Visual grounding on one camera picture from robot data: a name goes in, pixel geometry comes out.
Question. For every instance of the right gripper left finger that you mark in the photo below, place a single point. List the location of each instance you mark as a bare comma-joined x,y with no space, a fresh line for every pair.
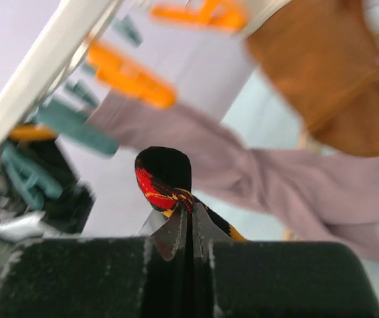
98,277

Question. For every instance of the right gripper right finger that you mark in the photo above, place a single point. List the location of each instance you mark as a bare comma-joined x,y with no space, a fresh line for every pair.
280,279

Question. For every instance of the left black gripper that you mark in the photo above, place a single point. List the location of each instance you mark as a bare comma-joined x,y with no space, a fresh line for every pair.
40,193

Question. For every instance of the argyle sock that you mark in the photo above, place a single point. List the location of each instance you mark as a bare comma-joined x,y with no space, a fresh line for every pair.
164,177

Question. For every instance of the mauve cloth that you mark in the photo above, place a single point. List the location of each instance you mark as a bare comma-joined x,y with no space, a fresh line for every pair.
324,198

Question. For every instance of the orange brown garment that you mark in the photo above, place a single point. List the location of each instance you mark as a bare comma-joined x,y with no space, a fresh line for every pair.
324,59

